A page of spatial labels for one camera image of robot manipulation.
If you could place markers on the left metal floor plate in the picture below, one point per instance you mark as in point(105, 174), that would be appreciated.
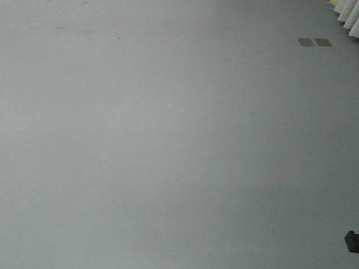
point(306, 42)

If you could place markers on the right metal floor plate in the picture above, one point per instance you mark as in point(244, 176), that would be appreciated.
point(323, 42)

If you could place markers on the white pleated curtain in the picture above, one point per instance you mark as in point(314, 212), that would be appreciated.
point(348, 14)

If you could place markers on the metal floor plate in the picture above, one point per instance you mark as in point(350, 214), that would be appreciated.
point(306, 42)
point(323, 42)

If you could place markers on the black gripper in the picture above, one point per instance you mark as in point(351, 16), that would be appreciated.
point(352, 242)

